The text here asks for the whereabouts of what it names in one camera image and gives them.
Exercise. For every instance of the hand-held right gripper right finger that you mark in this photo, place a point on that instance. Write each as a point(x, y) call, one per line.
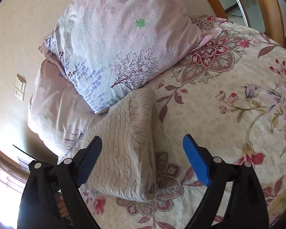
point(197, 162)

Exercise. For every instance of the pink floral pillow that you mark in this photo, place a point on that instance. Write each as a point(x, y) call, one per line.
point(54, 105)

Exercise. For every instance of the wooden headboard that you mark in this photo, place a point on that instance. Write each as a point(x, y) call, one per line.
point(212, 0)

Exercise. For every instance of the window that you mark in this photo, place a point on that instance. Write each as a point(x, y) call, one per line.
point(0, 183)

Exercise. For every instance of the floral bedspread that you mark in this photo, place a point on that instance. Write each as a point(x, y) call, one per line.
point(205, 114)

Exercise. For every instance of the tree print pillow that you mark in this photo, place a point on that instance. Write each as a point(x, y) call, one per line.
point(124, 40)

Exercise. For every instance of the pink floral sheet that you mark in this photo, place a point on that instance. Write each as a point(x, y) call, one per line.
point(206, 37)

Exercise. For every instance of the white wall switch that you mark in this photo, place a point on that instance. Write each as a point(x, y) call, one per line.
point(21, 82)

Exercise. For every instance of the person's left hand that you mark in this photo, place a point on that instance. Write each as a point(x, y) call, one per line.
point(62, 206)

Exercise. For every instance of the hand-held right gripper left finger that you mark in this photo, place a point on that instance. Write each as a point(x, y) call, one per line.
point(85, 169)

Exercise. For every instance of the white wall socket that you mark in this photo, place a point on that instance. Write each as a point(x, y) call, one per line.
point(19, 94)

